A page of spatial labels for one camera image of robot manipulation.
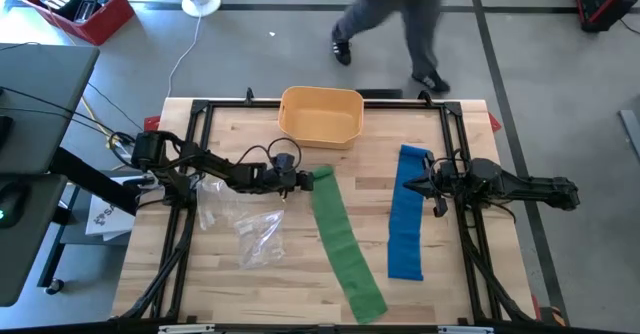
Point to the grey desk top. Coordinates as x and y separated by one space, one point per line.
50 139
30 264

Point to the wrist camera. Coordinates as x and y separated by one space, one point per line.
455 180
284 163

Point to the grey metal bar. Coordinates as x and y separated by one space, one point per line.
631 134

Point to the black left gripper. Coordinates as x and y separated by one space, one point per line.
282 184

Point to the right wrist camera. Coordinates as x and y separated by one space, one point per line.
455 180

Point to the green elastic bandage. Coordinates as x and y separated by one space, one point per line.
345 244

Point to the black computer mouse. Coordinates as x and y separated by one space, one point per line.
12 204

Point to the clear plastic container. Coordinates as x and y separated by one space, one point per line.
85 10

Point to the white printed box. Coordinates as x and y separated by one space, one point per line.
107 219

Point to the orange red table clamp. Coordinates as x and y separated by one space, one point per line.
555 316

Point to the silver edge bracket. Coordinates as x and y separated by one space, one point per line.
185 329
465 330

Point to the black aluminium table frame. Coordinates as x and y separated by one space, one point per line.
240 104

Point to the blue elastic bandage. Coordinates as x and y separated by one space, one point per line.
405 234

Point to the red plastic crate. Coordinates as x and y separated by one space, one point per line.
107 24

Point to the yellow plastic bin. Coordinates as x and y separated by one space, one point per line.
320 119

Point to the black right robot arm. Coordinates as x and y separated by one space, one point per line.
530 189

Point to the clear plastic zip bag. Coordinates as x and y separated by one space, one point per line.
260 239
215 204

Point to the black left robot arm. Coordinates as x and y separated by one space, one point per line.
215 166

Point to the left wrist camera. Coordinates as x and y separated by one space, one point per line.
284 163

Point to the black caster wheel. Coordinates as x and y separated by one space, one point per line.
54 286

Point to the black desk support beam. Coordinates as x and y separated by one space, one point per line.
90 179

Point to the person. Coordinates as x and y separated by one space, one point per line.
420 34

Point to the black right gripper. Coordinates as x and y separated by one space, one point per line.
442 206

